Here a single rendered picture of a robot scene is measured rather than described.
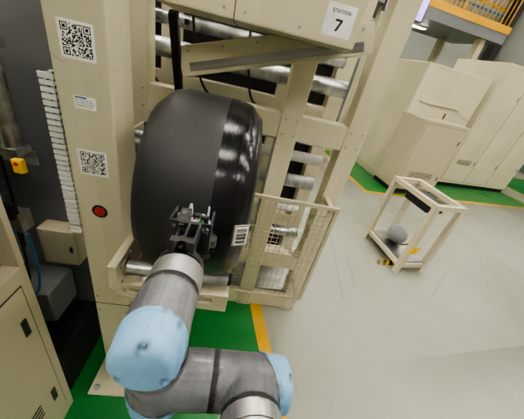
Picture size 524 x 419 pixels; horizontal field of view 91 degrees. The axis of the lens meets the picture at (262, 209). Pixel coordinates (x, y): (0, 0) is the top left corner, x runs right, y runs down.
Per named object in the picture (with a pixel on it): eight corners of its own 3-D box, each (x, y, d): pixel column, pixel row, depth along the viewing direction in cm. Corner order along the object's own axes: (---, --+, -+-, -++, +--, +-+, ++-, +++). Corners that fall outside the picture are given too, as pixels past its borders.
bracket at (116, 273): (109, 288, 81) (106, 266, 76) (152, 219, 115) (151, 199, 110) (120, 290, 81) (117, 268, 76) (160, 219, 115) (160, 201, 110)
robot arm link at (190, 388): (202, 434, 35) (212, 386, 30) (114, 431, 33) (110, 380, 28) (210, 374, 42) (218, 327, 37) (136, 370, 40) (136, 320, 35)
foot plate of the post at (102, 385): (87, 394, 126) (86, 391, 125) (113, 341, 149) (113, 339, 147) (144, 398, 129) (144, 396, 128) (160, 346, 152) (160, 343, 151)
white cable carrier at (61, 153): (70, 232, 84) (35, 70, 60) (79, 223, 89) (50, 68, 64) (85, 234, 85) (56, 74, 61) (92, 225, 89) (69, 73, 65)
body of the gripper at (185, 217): (217, 210, 48) (208, 247, 37) (211, 248, 52) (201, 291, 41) (175, 203, 47) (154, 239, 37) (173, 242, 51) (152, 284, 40)
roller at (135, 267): (125, 256, 83) (128, 261, 87) (120, 269, 81) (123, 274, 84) (232, 271, 88) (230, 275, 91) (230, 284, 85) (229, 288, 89)
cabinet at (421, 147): (389, 191, 450) (427, 120, 387) (372, 177, 495) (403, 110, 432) (428, 196, 476) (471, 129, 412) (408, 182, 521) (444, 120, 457)
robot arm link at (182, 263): (196, 313, 37) (138, 307, 36) (201, 291, 41) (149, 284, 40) (202, 273, 34) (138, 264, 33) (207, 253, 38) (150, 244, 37)
